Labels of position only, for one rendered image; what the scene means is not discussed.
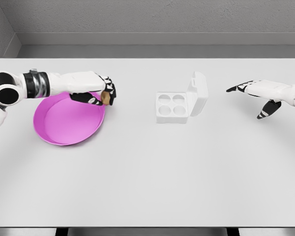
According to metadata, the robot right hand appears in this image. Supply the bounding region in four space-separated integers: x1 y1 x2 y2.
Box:
226 79 293 120

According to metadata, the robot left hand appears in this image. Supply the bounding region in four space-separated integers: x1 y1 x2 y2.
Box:
68 71 118 107

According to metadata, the brown egg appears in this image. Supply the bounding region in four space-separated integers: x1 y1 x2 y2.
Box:
100 91 111 106

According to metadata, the white egg box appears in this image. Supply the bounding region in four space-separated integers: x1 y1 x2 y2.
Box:
155 71 209 125

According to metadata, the pink round plate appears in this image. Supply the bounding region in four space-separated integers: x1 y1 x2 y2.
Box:
33 90 106 147

